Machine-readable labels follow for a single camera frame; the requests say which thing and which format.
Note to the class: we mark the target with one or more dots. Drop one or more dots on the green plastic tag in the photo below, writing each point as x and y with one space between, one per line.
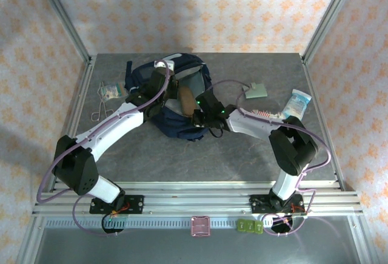
242 225
250 226
258 227

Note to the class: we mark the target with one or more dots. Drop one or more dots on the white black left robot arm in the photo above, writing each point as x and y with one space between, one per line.
112 133

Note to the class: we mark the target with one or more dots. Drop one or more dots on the grey green card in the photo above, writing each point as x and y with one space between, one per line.
257 91

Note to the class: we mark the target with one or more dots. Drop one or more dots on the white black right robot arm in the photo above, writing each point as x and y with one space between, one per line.
291 148

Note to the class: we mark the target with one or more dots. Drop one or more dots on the aluminium frame post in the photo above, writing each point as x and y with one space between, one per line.
65 21
327 18

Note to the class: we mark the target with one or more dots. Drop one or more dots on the navy blue backpack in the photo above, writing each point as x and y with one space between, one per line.
179 127

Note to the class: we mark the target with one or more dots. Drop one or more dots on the pink square plastic tile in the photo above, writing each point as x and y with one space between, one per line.
200 226

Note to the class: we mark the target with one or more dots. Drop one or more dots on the red white striped pencil case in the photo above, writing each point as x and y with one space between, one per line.
266 113

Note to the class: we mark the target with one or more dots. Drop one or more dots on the blue white tissue pack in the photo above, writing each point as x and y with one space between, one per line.
298 101

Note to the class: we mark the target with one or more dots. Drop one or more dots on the grey metal front panel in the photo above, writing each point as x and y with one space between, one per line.
194 250

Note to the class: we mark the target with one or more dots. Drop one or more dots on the aluminium table side rail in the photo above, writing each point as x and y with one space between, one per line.
322 142
78 109

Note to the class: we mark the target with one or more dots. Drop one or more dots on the clear packet green print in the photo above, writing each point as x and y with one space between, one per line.
113 91

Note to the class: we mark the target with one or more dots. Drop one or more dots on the aluminium mounting rail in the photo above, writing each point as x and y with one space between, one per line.
197 198

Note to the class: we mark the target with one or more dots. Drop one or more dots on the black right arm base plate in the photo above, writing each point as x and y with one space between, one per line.
257 204

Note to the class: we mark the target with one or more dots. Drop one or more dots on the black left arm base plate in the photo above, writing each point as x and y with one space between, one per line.
136 204

